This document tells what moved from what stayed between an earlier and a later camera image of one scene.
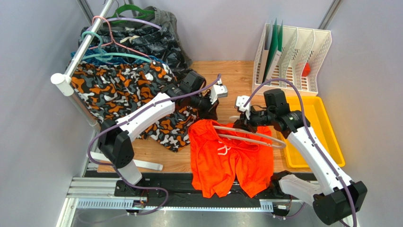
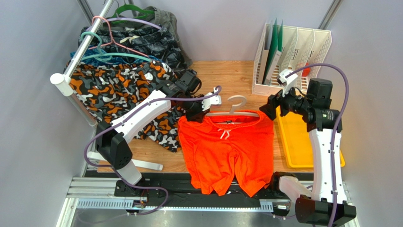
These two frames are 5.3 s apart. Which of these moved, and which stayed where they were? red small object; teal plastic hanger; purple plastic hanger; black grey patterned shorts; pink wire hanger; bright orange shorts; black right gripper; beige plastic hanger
Moved: bright orange shorts; black right gripper; beige plastic hanger
Stayed: black grey patterned shorts; red small object; teal plastic hanger; pink wire hanger; purple plastic hanger
